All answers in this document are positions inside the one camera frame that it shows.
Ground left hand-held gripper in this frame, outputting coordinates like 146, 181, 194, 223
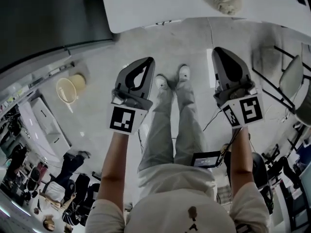
106, 56, 156, 136

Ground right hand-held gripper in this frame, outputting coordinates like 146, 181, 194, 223
211, 47, 265, 130

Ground white drawer with black handle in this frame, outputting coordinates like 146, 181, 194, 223
142, 17, 189, 30

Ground person's right forearm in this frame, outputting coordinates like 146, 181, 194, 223
229, 126, 256, 199

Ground person's left forearm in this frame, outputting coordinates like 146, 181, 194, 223
100, 131, 141, 204

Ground white desk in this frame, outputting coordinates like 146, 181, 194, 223
100, 0, 311, 35

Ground person's left white shoe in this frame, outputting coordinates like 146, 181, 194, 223
155, 74, 170, 90

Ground person's white shoe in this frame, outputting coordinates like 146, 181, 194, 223
178, 65, 191, 82
155, 74, 170, 90

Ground person's right white shoe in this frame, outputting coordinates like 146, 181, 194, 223
178, 65, 191, 82

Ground person's grey trousers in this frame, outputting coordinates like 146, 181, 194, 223
137, 80, 207, 174

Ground beige waste bin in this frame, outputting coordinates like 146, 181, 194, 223
56, 73, 87, 114

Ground small black display screen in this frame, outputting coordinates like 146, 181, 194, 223
192, 151, 221, 169

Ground white shelf unit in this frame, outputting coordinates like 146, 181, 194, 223
0, 61, 76, 113

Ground grey metal cabinet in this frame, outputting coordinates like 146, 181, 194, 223
0, 0, 115, 70

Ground white flat board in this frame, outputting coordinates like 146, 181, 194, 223
17, 98, 59, 159

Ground black office chair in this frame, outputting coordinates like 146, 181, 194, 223
72, 171, 102, 212

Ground person's white shirt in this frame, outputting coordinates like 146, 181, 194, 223
85, 163, 272, 233

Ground grey chair black frame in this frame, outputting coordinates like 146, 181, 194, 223
251, 43, 311, 127

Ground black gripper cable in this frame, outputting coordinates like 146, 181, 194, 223
218, 127, 244, 165

